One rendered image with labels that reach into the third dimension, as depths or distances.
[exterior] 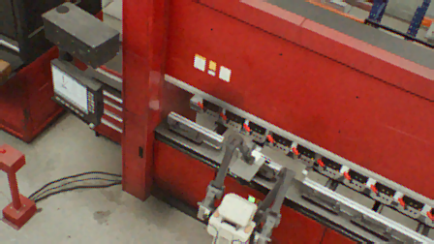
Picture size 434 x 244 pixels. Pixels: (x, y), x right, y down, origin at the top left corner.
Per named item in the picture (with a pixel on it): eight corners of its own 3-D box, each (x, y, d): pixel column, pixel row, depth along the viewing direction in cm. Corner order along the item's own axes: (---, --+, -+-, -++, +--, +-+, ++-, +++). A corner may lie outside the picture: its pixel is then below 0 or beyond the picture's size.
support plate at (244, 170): (228, 171, 453) (229, 170, 453) (244, 150, 471) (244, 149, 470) (249, 182, 448) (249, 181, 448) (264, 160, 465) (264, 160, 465)
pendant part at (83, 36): (50, 105, 467) (40, 14, 407) (74, 89, 482) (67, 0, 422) (97, 137, 448) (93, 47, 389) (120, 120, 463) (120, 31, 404)
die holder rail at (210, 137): (167, 123, 498) (168, 115, 492) (170, 119, 502) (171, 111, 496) (219, 149, 484) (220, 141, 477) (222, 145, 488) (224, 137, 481)
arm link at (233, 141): (225, 136, 392) (238, 142, 389) (232, 132, 404) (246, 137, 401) (204, 195, 407) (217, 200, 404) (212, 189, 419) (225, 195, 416)
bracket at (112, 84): (69, 89, 476) (69, 82, 471) (88, 73, 492) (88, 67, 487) (110, 109, 465) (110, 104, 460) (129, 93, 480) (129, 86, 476)
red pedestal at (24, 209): (-1, 220, 518) (-16, 155, 459) (20, 200, 534) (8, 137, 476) (17, 230, 512) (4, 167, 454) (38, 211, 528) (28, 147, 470)
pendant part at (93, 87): (53, 98, 453) (49, 61, 428) (65, 90, 460) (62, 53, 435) (96, 127, 436) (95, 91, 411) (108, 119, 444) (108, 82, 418)
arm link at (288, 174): (287, 162, 409) (299, 168, 410) (280, 167, 421) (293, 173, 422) (263, 220, 390) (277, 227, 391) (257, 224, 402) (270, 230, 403)
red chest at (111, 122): (88, 137, 595) (84, 59, 525) (119, 109, 628) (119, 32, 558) (130, 160, 581) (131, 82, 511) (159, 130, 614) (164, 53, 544)
